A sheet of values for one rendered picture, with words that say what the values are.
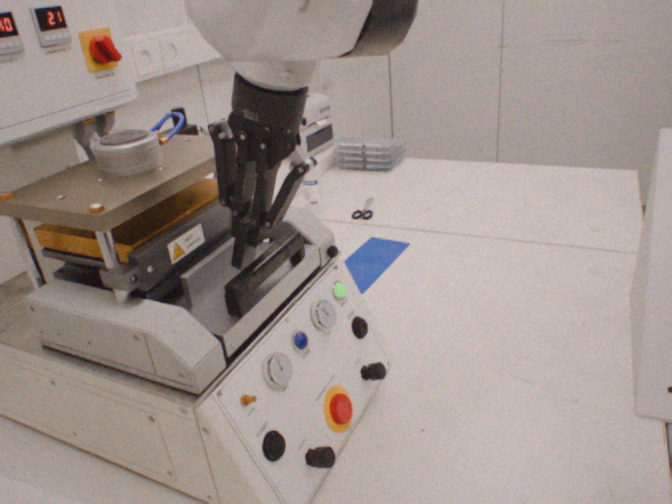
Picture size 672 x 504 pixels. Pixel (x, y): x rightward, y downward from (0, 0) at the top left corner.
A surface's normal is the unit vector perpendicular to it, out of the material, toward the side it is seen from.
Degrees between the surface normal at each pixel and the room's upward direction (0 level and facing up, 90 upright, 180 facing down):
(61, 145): 90
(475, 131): 90
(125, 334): 90
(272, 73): 99
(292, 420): 65
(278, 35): 131
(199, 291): 90
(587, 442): 0
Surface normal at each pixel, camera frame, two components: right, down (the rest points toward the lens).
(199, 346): 0.52, -0.59
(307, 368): 0.77, -0.25
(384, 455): -0.09, -0.89
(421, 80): -0.41, 0.45
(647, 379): -0.36, -0.31
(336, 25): 0.56, 0.73
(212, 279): 0.89, 0.13
